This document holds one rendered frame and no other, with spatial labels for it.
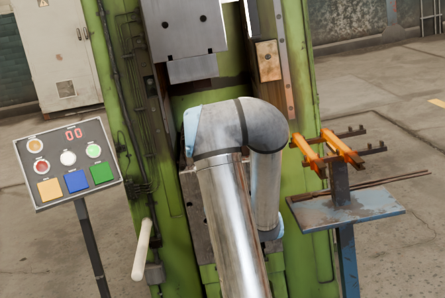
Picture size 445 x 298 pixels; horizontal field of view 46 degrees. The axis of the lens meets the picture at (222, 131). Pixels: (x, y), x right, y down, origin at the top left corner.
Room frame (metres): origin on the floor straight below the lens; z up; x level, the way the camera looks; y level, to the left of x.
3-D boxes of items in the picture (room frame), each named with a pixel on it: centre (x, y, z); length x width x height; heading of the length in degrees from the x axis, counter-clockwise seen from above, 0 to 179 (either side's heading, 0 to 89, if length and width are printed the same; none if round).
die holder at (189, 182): (2.28, 0.02, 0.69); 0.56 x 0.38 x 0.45; 0
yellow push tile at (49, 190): (1.82, 0.67, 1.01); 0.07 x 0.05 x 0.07; 115
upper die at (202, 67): (2.27, 0.07, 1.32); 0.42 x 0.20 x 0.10; 0
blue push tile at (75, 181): (1.87, 0.58, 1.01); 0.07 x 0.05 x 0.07; 115
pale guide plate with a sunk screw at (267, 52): (2.19, -0.24, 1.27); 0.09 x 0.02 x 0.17; 90
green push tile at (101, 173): (1.91, 0.49, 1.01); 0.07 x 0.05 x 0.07; 115
